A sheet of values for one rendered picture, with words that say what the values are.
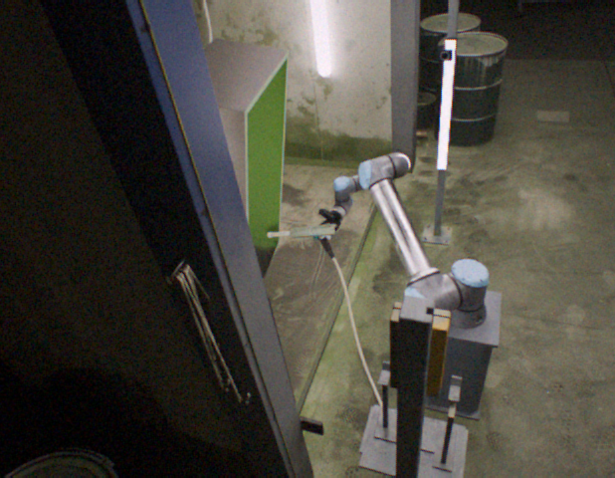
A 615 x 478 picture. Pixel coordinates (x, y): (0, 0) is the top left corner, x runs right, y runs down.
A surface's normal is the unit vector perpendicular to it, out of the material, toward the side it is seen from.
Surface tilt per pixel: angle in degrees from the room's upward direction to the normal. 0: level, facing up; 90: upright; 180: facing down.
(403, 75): 90
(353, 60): 90
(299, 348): 0
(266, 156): 91
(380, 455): 0
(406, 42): 90
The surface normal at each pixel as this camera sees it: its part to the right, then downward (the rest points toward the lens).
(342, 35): -0.33, 0.65
